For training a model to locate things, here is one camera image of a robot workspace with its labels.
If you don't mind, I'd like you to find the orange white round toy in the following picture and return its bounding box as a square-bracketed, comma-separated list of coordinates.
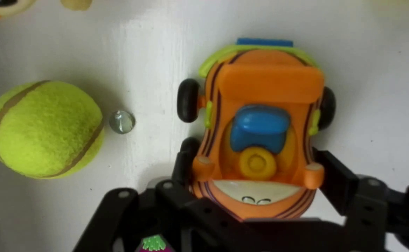
[0, 0, 37, 21]

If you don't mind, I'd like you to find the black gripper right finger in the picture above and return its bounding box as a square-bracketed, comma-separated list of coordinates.
[306, 149, 409, 252]

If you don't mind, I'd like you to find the yellow-green tennis ball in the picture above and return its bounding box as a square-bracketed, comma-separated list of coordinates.
[0, 79, 106, 181]

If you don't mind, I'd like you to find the orange toy car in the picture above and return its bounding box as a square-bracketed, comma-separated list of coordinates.
[175, 37, 337, 223]

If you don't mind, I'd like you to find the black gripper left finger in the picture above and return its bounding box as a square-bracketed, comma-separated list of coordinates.
[72, 137, 224, 252]

